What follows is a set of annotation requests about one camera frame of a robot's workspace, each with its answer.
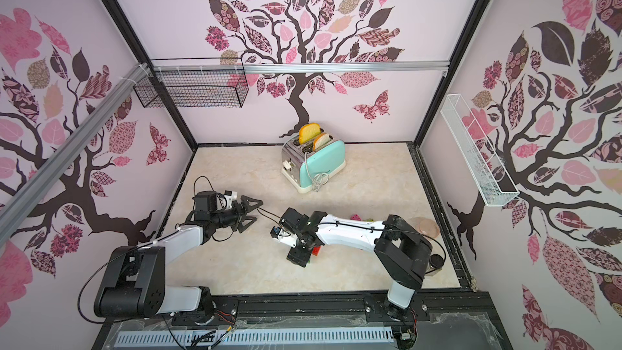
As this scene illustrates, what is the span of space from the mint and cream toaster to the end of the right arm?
10.3 inches

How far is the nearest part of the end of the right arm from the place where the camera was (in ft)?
1.97

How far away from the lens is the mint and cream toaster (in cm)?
93
